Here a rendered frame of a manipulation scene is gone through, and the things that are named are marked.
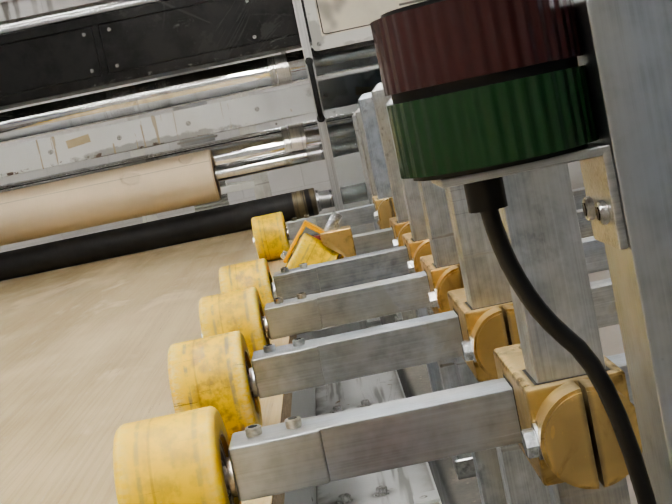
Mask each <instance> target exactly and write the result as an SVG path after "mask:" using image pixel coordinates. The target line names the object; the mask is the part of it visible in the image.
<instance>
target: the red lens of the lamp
mask: <svg viewBox="0 0 672 504"><path fill-rule="evenodd" d="M370 26H371V31H372V36H373V41H374V46H375V51H376V56H377V61H378V66H379V70H380V75H381V80H382V85H383V90H384V95H385V96H391V95H393V94H398V93H402V92H406V91H411V90H416V89H420V88H425V87H429V86H434V85H439V84H443V83H448V82H453V81H457V80H462V79H467V78H472V77H476V76H481V75H486V74H491V73H495V72H500V71H505V70H510V69H515V68H520V67H525V66H529V65H534V64H539V63H544V62H549V61H554V60H559V59H564V58H569V57H575V56H581V55H583V50H582V44H581V39H580V33H579V28H578V22H577V17H576V11H575V6H574V1H573V0H446V1H441V2H437V3H433V4H429V5H425V6H421V7H417V8H414V9H410V10H406V11H403V12H399V13H396V14H392V15H389V16H386V17H383V18H380V19H377V20H375V21H373V22H371V23H370Z"/></svg>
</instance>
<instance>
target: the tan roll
mask: <svg viewBox="0 0 672 504"><path fill-rule="evenodd" d="M320 160H325V157H324V152H323V147H322V145H319V146H314V147H309V148H305V149H300V150H295V151H290V152H285V153H281V154H276V155H271V156H266V157H261V158H256V159H252V160H247V161H242V162H237V163H232V164H228V165H223V166H218V167H214V165H213V160H212V156H211V150H203V151H199V152H194V153H189V154H184V155H179V156H175V157H170V158H165V159H160V160H155V161H151V162H146V163H141V164H136V165H131V166H127V167H122V168H117V169H112V170H107V171H102V172H98V173H93V174H88V175H83V176H78V177H74V178H69V179H64V180H59V181H54V182H50V183H45V184H40V185H35V186H30V187H26V188H21V189H16V190H11V191H6V192H2V193H0V246H3V245H8V244H12V243H17V242H22V241H27V240H32V239H36V238H41V237H46V236H51V235H56V234H60V233H65V232H70V231H75V230H80V229H85V228H89V227H94V226H99V225H104V224H109V223H113V222H118V221H123V220H128V219H133V218H137V217H142V216H147V215H152V214H157V213H161V212H166V211H171V210H176V209H181V208H185V207H190V206H195V205H200V204H205V203H210V202H214V201H219V200H220V199H221V188H220V182H219V181H224V180H229V179H234V178H239V177H243V176H248V175H253V174H258V173H263V172H267V171H272V170H277V169H282V168H287V167H292V166H296V165H301V164H306V163H311V162H316V161H320Z"/></svg>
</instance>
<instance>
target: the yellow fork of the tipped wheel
mask: <svg viewBox="0 0 672 504"><path fill-rule="evenodd" d="M341 218H342V215H341V214H339V213H337V212H335V211H333V212H332V214H331V216H330V218H329V220H328V222H327V223H326V225H325V227H324V229H321V228H320V227H318V226H316V225H314V224H312V223H310V222H308V221H307V220H304V222H303V224H302V226H301V228H300V229H299V231H298V233H297V235H296V237H295V239H294V241H293V243H292V244H291V246H290V248H289V250H288V251H287V252H286V251H284V250H283V252H282V254H281V256H280V257H281V258H282V259H283V262H284V263H287V261H288V259H289V257H290V255H291V253H292V252H293V250H294V248H295V246H296V244H297V242H298V240H299V239H300V237H301V235H302V233H303V231H304V229H305V227H307V228H309V229H311V230H313V231H315V232H317V233H319V234H320V238H321V242H322V244H323V245H324V246H326V247H328V248H330V249H331V250H333V251H335V252H337V253H339V254H340V255H339V257H338V259H342V258H344V257H346V258H347V257H352V256H356V250H355V245H354V240H353V235H352V230H351V227H350V225H347V226H342V227H339V224H338V223H339V221H340V219H341Z"/></svg>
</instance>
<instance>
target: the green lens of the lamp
mask: <svg viewBox="0 0 672 504"><path fill-rule="evenodd" d="M387 110H388V115H389V120H390V125H391V130H392V135H393V140H394V145H395V150H396V155H397V160H398V165H399V170H400V175H401V178H402V179H412V178H422V177H429V176H436V175H443V174H449V173H455V172H461V171H466V170H472V169H477V168H483V167H488V166H493V165H498V164H503V163H508V162H513V161H518V160H523V159H527V158H532V157H536V156H541V155H545V154H550V153H554V152H558V151H562V150H566V149H570V148H574V147H578V146H581V145H585V144H588V143H591V142H594V141H596V140H598V139H599V137H598V131H597V126H596V120H595V115H594V109H593V104H592V98H591V93H590V88H589V82H588V77H587V71H586V66H585V65H583V66H578V67H573V68H568V69H563V70H559V71H554V72H549V73H544V74H539V75H535V76H530V77H525V78H520V79H515V80H511V81H506V82H501V83H496V84H491V85H487V86H482V87H477V88H472V89H467V90H463V91H458V92H453V93H448V94H443V95H439V96H434V97H429V98H424V99H419V100H415V101H410V102H405V103H400V104H395V105H391V106H387Z"/></svg>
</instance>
